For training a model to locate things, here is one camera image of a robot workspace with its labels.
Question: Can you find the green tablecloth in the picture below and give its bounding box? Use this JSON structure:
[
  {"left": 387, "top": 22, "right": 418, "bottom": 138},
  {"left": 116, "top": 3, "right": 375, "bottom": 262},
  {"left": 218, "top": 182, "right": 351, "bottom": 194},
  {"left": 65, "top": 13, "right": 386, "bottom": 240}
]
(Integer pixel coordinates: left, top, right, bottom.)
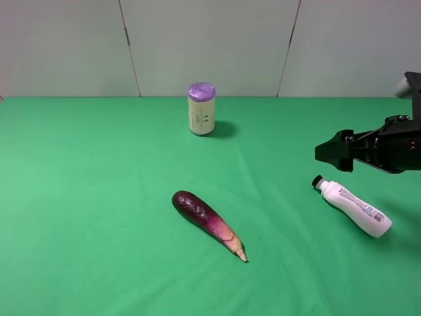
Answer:
[{"left": 1, "top": 97, "right": 420, "bottom": 315}]

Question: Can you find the white bottle black cap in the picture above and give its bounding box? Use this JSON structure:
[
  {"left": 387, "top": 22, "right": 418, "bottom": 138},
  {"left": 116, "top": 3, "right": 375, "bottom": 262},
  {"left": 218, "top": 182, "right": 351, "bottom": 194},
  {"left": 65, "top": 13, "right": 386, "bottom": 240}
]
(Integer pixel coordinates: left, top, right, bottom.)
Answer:
[{"left": 312, "top": 175, "right": 392, "bottom": 238}]

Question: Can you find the purple garbage bag roll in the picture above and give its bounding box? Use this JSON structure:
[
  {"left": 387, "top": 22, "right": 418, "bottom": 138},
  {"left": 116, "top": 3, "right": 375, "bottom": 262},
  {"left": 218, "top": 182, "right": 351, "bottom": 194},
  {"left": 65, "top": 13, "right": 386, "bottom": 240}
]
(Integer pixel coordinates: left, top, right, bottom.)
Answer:
[{"left": 187, "top": 82, "right": 216, "bottom": 136}]

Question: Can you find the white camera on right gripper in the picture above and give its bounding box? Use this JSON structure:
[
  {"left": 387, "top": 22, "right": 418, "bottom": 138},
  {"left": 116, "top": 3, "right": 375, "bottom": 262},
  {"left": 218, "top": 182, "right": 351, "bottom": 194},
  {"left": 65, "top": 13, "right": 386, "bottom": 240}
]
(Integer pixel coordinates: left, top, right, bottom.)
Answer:
[{"left": 393, "top": 72, "right": 421, "bottom": 119}]

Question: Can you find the purple eggplant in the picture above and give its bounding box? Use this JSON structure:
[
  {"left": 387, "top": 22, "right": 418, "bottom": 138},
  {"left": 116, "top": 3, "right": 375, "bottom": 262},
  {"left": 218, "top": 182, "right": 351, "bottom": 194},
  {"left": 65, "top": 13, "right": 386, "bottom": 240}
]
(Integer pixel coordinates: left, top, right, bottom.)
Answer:
[{"left": 172, "top": 190, "right": 248, "bottom": 263}]

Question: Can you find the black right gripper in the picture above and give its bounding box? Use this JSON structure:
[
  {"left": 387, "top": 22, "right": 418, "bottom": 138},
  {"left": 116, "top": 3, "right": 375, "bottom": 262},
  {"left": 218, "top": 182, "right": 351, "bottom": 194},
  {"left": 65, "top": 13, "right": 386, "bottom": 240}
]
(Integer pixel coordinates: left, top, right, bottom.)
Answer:
[{"left": 314, "top": 115, "right": 420, "bottom": 174}]

